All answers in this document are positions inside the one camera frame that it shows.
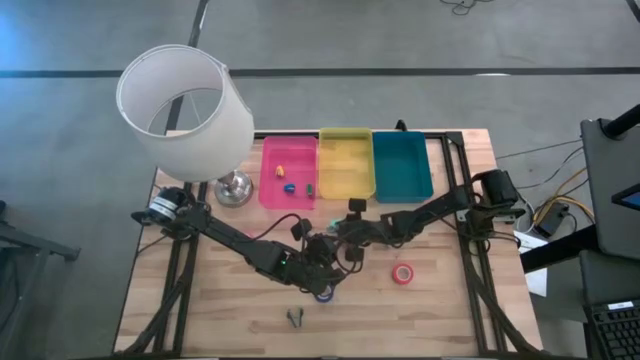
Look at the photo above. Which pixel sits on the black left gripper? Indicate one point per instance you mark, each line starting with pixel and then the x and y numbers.
pixel 315 260

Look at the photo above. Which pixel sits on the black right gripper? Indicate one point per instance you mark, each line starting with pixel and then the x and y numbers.
pixel 365 230

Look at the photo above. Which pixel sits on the blue tape roll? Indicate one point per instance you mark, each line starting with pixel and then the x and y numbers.
pixel 325 299

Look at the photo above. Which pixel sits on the small green stapler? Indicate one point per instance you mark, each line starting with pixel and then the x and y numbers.
pixel 309 189

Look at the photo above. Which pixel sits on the small blue stapler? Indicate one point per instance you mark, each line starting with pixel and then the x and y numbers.
pixel 289 188

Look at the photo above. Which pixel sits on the small yellow stapler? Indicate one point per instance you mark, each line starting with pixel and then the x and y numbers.
pixel 280 171

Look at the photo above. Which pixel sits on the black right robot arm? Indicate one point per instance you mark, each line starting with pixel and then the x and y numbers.
pixel 440 205

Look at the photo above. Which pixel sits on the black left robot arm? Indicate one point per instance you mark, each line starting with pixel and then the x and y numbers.
pixel 230 240

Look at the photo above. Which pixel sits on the grey staple remover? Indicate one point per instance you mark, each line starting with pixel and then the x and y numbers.
pixel 295 320

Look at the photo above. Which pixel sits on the red tape roll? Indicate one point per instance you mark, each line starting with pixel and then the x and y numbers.
pixel 395 274

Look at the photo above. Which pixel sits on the yellow translucent plastic bin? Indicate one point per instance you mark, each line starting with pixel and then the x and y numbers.
pixel 346 165

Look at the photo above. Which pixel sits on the blue plastic bin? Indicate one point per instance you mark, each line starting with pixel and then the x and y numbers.
pixel 402 167

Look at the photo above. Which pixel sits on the pink translucent plastic bin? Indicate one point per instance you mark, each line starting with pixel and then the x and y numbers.
pixel 295 155

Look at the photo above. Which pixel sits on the black clamp knob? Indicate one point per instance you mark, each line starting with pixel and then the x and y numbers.
pixel 400 125

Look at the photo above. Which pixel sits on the white shade metal table lamp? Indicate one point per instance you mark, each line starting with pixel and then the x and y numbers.
pixel 210 150

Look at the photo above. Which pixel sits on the white paper sheet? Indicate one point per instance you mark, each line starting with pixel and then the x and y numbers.
pixel 537 282

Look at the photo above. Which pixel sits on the black power adapter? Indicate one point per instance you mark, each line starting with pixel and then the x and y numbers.
pixel 550 220

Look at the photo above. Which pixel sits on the black beam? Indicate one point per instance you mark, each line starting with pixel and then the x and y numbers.
pixel 560 250

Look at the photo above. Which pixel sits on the dark grey panel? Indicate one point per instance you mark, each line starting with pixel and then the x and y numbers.
pixel 610 200

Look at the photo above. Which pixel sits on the tablet screen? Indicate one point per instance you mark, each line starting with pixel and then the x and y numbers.
pixel 631 200

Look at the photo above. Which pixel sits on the black keyboard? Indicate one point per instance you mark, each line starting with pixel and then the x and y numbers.
pixel 617 332

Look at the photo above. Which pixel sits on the black metal stand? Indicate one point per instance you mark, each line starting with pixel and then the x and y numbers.
pixel 30 242

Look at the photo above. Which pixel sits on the black pole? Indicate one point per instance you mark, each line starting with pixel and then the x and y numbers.
pixel 622 122

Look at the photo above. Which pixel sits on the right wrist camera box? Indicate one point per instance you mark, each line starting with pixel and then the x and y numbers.
pixel 395 222

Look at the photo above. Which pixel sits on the black aluminium table frame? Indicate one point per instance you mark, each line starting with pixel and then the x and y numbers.
pixel 285 135

